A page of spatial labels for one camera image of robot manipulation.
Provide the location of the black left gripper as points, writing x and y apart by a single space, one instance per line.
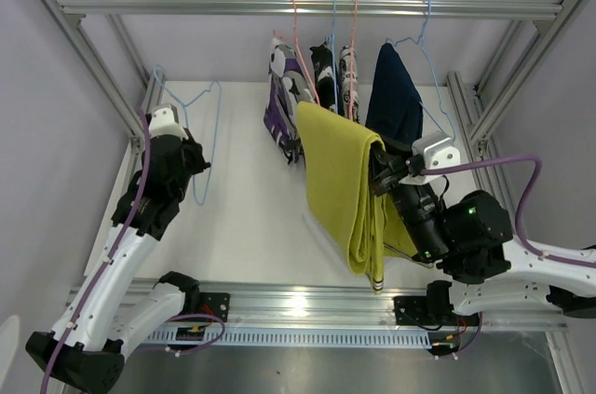
196 150

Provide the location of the blue hanger with navy trousers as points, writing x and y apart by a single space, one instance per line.
420 42

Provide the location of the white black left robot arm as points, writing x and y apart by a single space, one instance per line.
88 346

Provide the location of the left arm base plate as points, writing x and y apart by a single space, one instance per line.
213 303

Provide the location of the purple camouflage trousers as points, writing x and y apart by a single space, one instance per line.
287 87

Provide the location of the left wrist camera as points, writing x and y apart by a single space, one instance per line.
164 121

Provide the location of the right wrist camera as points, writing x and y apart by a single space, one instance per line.
430 155

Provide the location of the blue hanger with black trousers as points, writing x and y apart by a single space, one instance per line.
330 41

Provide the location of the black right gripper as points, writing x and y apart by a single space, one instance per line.
386 171

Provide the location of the navy blue denim trousers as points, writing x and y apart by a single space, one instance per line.
394 110

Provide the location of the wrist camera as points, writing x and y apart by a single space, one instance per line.
430 155
164 121

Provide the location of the yellow trousers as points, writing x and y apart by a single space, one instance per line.
367 229

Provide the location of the aluminium frame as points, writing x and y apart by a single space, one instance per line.
66 14

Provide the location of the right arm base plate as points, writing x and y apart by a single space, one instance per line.
429 314

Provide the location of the pink hanger with camouflage trousers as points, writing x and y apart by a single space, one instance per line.
299 54

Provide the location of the black white patterned trousers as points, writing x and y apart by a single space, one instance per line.
326 79

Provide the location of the slotted cable duct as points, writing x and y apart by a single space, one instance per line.
270 337

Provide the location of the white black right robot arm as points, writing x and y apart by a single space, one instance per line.
490 263

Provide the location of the pink hanger with newsprint trousers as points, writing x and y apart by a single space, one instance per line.
353 104

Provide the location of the newsprint patterned trousers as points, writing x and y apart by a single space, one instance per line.
343 74

